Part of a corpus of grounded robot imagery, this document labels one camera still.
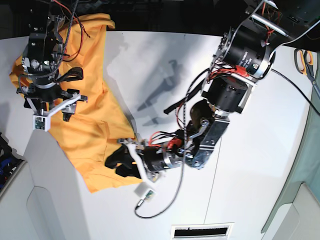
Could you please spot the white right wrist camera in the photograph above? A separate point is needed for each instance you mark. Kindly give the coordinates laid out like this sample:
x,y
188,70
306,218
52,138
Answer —
x,y
41,119

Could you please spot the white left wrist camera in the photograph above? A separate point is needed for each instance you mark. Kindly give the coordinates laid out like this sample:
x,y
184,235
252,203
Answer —
x,y
150,180

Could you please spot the orange handled scissors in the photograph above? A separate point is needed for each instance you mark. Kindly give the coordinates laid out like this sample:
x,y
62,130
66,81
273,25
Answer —
x,y
304,63

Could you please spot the blue black clutter bin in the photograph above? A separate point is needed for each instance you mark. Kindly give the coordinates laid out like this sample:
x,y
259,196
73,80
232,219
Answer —
x,y
9,162

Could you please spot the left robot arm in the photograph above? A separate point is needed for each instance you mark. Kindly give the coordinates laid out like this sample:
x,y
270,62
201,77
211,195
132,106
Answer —
x,y
246,53

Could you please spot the orange yellow t-shirt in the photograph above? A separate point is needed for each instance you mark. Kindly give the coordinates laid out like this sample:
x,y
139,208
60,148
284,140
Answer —
x,y
92,132

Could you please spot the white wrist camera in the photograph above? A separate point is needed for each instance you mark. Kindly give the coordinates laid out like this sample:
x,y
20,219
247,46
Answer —
x,y
41,119
150,180

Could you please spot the white slotted vent plate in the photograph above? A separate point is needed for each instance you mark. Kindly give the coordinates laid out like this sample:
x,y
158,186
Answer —
x,y
216,231

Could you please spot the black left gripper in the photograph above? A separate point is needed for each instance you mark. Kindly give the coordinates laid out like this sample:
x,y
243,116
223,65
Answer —
x,y
156,160

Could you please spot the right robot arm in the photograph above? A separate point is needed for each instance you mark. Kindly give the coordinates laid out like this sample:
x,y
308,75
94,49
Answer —
x,y
40,82

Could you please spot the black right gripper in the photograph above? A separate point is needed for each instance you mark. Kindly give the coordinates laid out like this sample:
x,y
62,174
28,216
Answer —
x,y
40,96

